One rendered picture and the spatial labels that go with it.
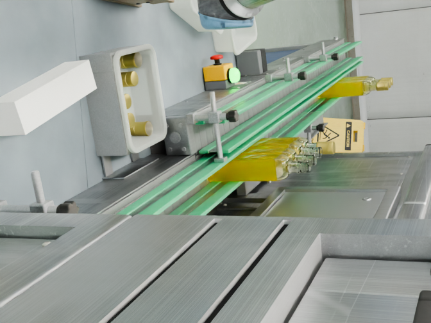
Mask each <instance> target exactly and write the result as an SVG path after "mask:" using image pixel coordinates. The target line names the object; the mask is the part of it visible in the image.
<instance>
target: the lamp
mask: <svg viewBox="0 0 431 323"><path fill-rule="evenodd" d="M227 78H228V82H229V83H236V82H238V81H239V80H240V72H239V70H238V69H236V68H229V69H228V70H227Z"/></svg>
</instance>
